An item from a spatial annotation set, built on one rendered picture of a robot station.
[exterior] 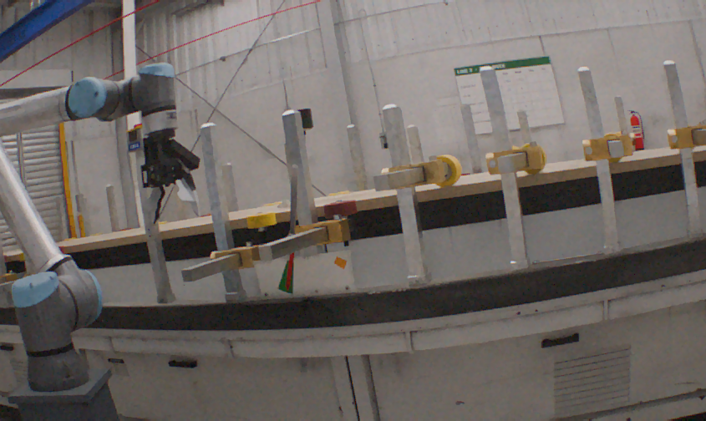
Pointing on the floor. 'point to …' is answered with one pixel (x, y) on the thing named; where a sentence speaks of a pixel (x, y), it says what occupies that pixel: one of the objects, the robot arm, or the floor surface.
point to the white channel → (129, 78)
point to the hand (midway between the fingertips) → (177, 220)
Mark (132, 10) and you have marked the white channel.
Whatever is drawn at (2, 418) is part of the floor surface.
